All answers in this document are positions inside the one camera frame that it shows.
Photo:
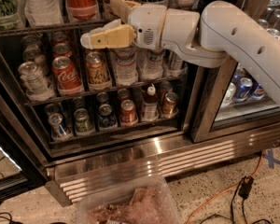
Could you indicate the silver can middle shelf front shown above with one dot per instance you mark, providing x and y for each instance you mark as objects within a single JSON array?
[{"x": 38, "y": 88}]

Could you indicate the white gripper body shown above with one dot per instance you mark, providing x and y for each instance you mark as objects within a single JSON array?
[{"x": 148, "y": 25}]

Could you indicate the water bottle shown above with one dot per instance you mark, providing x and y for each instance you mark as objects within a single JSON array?
[
  {"x": 152, "y": 64},
  {"x": 126, "y": 73}
]

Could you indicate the dark blue can bottom shelf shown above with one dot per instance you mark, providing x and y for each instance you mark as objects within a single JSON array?
[{"x": 106, "y": 117}]

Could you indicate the orange can middle shelf front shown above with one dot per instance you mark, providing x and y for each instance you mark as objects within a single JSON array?
[{"x": 97, "y": 71}]

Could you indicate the blue pepsi can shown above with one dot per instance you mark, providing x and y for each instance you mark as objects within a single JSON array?
[{"x": 243, "y": 88}]

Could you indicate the silver slim can middle shelf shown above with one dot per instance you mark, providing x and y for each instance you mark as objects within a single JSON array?
[{"x": 176, "y": 65}]

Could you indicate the water bottle right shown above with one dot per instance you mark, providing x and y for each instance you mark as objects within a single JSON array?
[{"x": 152, "y": 64}]

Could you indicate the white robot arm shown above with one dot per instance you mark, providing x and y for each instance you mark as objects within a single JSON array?
[{"x": 222, "y": 30}]

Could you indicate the red coke can top shelf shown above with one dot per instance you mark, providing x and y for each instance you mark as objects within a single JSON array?
[{"x": 81, "y": 10}]

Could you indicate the green can bottom shelf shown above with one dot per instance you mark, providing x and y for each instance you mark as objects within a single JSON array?
[{"x": 83, "y": 124}]

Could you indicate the fridge sliding glass door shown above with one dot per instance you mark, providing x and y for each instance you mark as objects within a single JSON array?
[{"x": 257, "y": 117}]

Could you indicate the copper can bottom shelf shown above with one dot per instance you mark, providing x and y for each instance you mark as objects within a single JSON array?
[{"x": 169, "y": 105}]

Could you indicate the black power adapter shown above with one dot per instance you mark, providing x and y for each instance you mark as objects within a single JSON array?
[{"x": 246, "y": 187}]

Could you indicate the red coke can middle shelf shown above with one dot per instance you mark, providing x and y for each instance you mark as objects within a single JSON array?
[{"x": 67, "y": 77}]

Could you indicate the red white can bottom shelf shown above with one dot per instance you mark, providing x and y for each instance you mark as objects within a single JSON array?
[{"x": 128, "y": 115}]

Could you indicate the white can right compartment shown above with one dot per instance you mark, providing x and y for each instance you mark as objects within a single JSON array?
[{"x": 228, "y": 95}]

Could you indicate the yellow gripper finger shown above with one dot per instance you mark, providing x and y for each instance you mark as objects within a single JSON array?
[
  {"x": 123, "y": 8},
  {"x": 113, "y": 35}
]

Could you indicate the white can top shelf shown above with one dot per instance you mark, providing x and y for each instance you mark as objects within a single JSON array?
[{"x": 43, "y": 12}]

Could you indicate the blue white can bottom shelf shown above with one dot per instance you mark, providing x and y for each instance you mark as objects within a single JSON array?
[{"x": 59, "y": 129}]

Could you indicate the small white capped bottle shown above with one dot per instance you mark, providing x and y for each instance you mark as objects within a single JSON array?
[{"x": 149, "y": 104}]

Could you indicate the clear plastic bin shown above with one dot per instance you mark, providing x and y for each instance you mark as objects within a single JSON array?
[{"x": 144, "y": 200}]

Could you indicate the red coke can shelf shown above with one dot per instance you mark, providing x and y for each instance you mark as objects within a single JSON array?
[
  {"x": 81, "y": 10},
  {"x": 67, "y": 77}
]

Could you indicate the water bottle left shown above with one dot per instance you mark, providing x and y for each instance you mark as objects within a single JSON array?
[{"x": 126, "y": 73}]

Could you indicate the steel fridge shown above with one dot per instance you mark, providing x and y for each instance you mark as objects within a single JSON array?
[{"x": 80, "y": 166}]

